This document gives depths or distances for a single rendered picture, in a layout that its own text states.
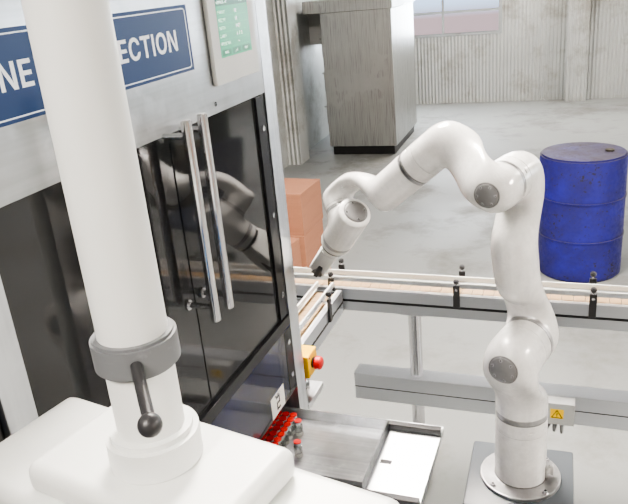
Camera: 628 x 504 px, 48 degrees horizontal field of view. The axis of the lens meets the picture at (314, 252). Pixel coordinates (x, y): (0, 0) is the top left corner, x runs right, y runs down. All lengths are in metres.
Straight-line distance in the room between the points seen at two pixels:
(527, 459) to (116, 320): 1.28
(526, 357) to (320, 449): 0.64
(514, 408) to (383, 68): 6.92
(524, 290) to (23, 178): 1.03
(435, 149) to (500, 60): 9.95
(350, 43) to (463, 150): 6.96
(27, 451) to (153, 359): 0.29
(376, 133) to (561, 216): 4.05
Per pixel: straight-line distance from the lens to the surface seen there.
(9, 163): 1.03
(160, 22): 1.34
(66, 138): 0.64
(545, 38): 11.42
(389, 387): 2.89
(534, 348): 1.61
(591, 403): 2.79
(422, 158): 1.58
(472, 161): 1.49
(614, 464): 3.41
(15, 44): 1.05
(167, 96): 1.35
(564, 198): 4.83
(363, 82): 8.45
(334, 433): 2.00
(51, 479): 0.83
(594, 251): 4.95
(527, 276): 1.58
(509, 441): 1.77
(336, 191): 1.79
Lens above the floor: 2.05
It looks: 21 degrees down
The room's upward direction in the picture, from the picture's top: 5 degrees counter-clockwise
